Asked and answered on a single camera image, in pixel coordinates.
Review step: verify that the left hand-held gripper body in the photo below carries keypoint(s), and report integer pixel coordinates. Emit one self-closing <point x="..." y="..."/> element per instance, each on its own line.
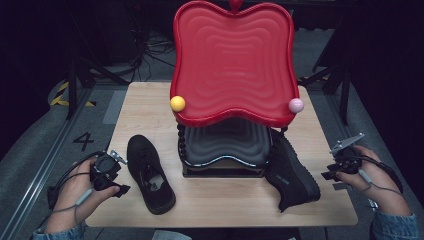
<point x="104" y="168"/>

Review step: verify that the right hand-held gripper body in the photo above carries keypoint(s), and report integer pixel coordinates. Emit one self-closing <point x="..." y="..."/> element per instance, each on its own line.
<point x="346" y="159"/>

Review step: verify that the black shoe with white insole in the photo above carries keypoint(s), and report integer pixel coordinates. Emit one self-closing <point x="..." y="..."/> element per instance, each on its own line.
<point x="150" y="173"/>

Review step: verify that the red and black tiered rack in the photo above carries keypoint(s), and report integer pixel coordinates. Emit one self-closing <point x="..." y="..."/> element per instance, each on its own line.
<point x="233" y="66"/>

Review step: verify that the person's left hand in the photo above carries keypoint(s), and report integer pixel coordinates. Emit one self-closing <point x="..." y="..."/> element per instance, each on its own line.
<point x="75" y="193"/>

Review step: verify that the person's right hand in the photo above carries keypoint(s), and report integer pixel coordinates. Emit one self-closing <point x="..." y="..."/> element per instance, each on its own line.
<point x="380" y="185"/>

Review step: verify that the grey tape strip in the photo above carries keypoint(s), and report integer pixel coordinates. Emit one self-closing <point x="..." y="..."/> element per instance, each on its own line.
<point x="340" y="186"/>

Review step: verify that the yellow and black floor tape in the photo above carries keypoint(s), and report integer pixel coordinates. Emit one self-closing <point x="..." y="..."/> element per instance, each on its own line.
<point x="60" y="98"/>

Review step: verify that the metal floor rail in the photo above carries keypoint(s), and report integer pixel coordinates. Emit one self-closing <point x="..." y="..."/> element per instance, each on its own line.
<point x="36" y="173"/>

